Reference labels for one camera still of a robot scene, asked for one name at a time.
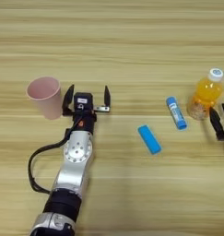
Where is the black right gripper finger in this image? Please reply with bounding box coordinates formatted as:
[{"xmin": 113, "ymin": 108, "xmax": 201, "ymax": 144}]
[{"xmin": 208, "ymin": 106, "xmax": 224, "ymax": 142}]

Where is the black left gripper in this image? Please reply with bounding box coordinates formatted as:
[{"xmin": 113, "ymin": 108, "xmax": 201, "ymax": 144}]
[{"xmin": 61, "ymin": 84, "xmax": 112, "ymax": 136}]

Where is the orange juice bottle white cap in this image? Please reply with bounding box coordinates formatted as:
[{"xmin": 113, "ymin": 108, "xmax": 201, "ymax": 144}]
[{"xmin": 186, "ymin": 67, "xmax": 224, "ymax": 122}]

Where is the blue glue stick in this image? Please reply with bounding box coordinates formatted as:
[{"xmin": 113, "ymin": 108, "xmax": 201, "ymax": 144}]
[{"xmin": 165, "ymin": 96, "xmax": 188, "ymax": 131}]

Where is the blue bar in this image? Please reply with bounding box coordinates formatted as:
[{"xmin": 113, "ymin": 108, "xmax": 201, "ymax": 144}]
[{"xmin": 137, "ymin": 124, "xmax": 162, "ymax": 156}]

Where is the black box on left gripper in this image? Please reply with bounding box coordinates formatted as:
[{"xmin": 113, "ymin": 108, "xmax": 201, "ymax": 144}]
[{"xmin": 73, "ymin": 91, "xmax": 94, "ymax": 112}]

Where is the pink plastic cup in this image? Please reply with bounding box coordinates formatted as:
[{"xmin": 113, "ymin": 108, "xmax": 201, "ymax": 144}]
[{"xmin": 26, "ymin": 76, "xmax": 64, "ymax": 121}]

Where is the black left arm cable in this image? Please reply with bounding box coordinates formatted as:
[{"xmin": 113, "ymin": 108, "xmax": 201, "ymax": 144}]
[{"xmin": 28, "ymin": 113, "xmax": 85, "ymax": 195}]

